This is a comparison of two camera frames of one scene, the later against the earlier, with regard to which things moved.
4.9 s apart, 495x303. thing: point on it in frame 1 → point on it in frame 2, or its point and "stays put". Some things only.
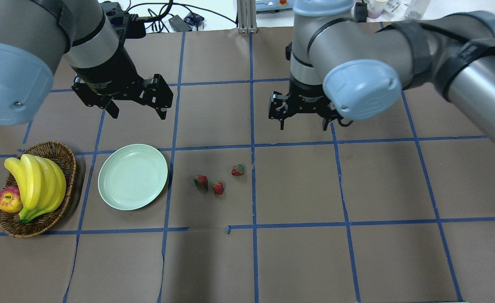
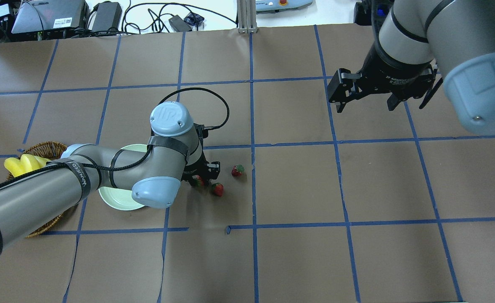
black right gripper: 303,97 → 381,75
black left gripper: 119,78 → 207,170
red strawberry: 237,170 stays put
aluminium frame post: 246,15 stays put
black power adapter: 179,25 stays put
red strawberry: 218,187 stays put
